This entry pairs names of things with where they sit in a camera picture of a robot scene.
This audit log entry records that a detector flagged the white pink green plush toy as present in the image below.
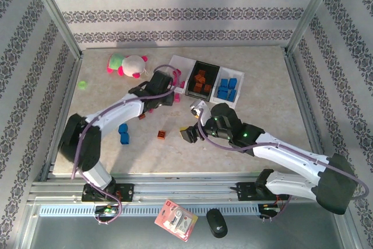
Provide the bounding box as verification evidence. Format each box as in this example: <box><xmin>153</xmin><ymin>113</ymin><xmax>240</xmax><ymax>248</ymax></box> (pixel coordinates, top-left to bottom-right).
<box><xmin>106</xmin><ymin>52</ymin><xmax>149</xmax><ymax>79</ymax></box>

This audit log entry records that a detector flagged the white plastic container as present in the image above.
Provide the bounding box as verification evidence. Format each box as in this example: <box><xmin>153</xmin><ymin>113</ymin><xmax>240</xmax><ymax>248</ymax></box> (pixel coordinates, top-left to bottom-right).
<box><xmin>168</xmin><ymin>55</ymin><xmax>196</xmax><ymax>92</ymax></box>
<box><xmin>212</xmin><ymin>66</ymin><xmax>245</xmax><ymax>109</ymax></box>

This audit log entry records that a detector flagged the pink blister package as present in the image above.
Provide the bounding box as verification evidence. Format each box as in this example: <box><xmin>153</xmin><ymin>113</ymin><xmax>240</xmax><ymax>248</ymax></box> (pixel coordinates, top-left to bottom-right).
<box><xmin>154</xmin><ymin>199</ymin><xmax>199</xmax><ymax>243</ymax></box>

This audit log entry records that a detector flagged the black computer mouse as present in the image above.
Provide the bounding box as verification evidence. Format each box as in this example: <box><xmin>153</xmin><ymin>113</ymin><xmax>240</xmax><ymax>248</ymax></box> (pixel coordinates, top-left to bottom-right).
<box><xmin>206</xmin><ymin>208</ymin><xmax>228</xmax><ymax>239</ymax></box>

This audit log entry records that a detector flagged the small electronics board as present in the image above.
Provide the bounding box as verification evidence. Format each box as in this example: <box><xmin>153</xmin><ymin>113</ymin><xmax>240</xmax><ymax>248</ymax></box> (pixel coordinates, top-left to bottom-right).
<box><xmin>258</xmin><ymin>202</ymin><xmax>282</xmax><ymax>220</ymax></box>
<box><xmin>93</xmin><ymin>204</ymin><xmax>119</xmax><ymax>218</ymax></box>

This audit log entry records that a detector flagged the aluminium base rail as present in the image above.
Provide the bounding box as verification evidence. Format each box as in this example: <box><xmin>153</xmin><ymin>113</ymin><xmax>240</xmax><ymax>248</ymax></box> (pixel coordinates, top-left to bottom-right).
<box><xmin>26</xmin><ymin>173</ymin><xmax>342</xmax><ymax>203</ymax></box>

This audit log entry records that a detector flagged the aluminium side rail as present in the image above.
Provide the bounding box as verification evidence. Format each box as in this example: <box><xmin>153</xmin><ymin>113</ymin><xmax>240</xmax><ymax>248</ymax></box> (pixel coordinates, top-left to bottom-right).
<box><xmin>40</xmin><ymin>52</ymin><xmax>84</xmax><ymax>181</ymax></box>
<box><xmin>284</xmin><ymin>50</ymin><xmax>330</xmax><ymax>180</ymax></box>

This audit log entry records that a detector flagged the slotted grey cable duct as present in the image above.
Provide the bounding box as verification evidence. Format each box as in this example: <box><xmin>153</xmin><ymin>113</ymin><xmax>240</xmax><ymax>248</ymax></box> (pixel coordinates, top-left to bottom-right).
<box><xmin>39</xmin><ymin>204</ymin><xmax>260</xmax><ymax>218</ymax></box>

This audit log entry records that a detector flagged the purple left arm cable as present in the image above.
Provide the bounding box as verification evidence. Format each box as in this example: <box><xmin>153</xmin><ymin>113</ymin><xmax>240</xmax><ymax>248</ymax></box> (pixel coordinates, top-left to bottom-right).
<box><xmin>71</xmin><ymin>64</ymin><xmax>181</xmax><ymax>225</ymax></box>

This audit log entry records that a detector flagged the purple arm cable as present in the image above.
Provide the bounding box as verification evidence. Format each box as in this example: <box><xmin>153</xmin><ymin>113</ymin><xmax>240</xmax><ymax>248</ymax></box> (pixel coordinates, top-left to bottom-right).
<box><xmin>71</xmin><ymin>64</ymin><xmax>181</xmax><ymax>225</ymax></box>
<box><xmin>195</xmin><ymin>107</ymin><xmax>370</xmax><ymax>221</ymax></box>

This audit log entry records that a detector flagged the aluminium frame post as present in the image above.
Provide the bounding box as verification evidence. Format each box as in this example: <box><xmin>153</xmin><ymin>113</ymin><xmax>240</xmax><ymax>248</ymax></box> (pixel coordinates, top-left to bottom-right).
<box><xmin>284</xmin><ymin>0</ymin><xmax>342</xmax><ymax>56</ymax></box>
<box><xmin>23</xmin><ymin>0</ymin><xmax>84</xmax><ymax>60</ymax></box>

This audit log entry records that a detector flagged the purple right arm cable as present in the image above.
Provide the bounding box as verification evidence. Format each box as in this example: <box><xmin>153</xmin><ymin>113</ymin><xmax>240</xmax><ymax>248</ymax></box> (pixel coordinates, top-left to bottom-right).
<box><xmin>195</xmin><ymin>107</ymin><xmax>370</xmax><ymax>221</ymax></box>

